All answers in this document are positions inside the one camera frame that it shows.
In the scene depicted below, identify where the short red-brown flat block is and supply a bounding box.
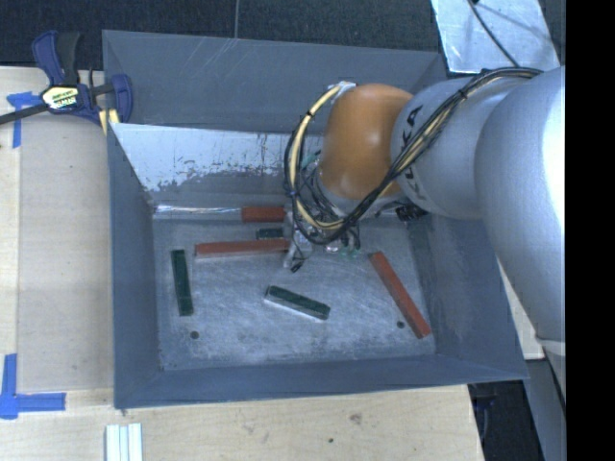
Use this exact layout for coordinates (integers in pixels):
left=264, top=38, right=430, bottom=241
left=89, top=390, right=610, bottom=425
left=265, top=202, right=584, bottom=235
left=240, top=205, right=288, bottom=225

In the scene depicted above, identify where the long red-brown flat block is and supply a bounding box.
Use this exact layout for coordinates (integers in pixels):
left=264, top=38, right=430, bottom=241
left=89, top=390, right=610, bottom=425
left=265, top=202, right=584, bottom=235
left=193, top=237, right=292, bottom=260
left=367, top=250, right=433, bottom=341

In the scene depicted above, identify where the grey metal bin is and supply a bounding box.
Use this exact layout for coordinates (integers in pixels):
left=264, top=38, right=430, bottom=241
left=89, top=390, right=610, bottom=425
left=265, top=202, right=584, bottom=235
left=101, top=29, right=530, bottom=410

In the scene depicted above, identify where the pale wood flat board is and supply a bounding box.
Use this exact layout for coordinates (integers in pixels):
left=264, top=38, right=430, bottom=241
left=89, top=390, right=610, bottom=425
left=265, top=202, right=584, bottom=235
left=16, top=112, right=116, bottom=396

